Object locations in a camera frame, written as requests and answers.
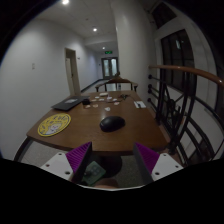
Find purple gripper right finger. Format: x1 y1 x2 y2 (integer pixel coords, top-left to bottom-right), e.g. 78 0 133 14
133 143 159 185

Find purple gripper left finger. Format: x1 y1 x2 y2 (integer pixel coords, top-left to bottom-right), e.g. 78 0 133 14
66 142 92 183

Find yellow round mouse pad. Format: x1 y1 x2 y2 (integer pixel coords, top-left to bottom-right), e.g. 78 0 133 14
37 113 71 137

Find black computer mouse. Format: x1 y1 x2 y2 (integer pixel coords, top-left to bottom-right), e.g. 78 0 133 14
100 116 126 132

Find wooden table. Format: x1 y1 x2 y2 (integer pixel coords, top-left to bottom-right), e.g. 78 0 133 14
13 89 170 179

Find black laptop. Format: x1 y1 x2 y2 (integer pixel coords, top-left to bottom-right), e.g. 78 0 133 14
52 96 89 111

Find white notepad with pen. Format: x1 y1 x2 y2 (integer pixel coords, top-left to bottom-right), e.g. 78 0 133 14
134 101 146 109

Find small black box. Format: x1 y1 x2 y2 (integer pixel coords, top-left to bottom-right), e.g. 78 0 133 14
82 99 90 105

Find black glasses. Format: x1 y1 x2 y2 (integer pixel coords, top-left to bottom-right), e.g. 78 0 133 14
118 94 130 100

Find wooden chair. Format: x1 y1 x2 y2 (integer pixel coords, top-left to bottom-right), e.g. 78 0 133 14
95 76 138 91

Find glass double door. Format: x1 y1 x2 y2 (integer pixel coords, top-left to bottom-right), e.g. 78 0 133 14
102 57 119 79

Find dark window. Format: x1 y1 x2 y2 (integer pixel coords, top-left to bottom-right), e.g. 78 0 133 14
161 29 195 90

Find doorway with wooden frame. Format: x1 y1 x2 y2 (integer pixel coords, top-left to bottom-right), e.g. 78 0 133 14
65 48 81 96

